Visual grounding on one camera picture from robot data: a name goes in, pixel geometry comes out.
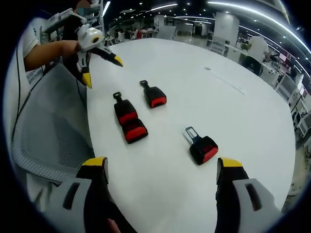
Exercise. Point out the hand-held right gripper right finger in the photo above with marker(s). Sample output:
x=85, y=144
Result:
x=245, y=206

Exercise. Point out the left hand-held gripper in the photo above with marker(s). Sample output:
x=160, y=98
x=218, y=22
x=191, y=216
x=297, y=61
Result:
x=88, y=38

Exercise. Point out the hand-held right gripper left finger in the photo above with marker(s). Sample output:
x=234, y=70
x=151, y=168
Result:
x=80, y=201

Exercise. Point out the black seat belt buckle tongue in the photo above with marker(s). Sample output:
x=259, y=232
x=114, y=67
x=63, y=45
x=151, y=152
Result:
x=155, y=95
x=202, y=148
x=134, y=131
x=125, y=110

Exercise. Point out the person's left forearm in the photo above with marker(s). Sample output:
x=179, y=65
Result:
x=48, y=53

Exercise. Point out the person's body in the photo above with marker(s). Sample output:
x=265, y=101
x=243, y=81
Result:
x=31, y=36

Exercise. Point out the grey mesh office chair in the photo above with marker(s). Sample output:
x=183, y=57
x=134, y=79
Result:
x=48, y=126

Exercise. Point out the white square pillar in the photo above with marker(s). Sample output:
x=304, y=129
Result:
x=226, y=29

